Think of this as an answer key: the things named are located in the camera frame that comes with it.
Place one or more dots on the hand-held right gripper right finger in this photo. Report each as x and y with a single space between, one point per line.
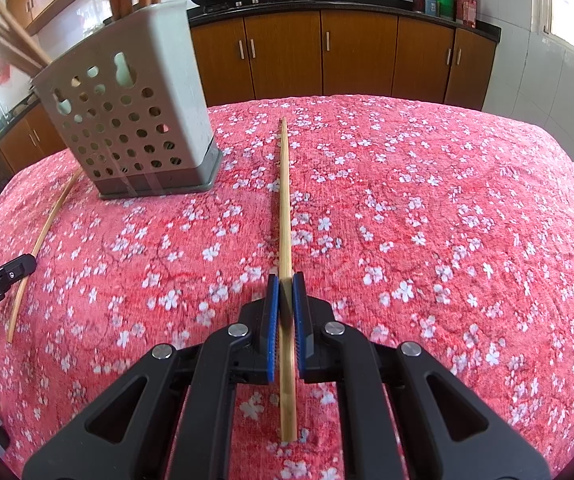
301 330

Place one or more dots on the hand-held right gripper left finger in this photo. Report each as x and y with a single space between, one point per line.
273 330

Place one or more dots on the grey perforated chopstick holder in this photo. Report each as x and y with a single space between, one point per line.
167 75

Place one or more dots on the brown sink cabinet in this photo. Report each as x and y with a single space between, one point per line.
27 145

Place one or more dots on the red floral tablecloth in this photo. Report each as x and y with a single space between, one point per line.
417 210

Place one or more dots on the brown wooden base cabinet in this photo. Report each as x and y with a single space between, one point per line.
357 55

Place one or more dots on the black kitchen countertop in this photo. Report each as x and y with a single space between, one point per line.
367 6

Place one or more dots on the green box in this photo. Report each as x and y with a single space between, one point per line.
445 2

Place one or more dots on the red box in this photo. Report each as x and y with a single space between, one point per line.
468 7

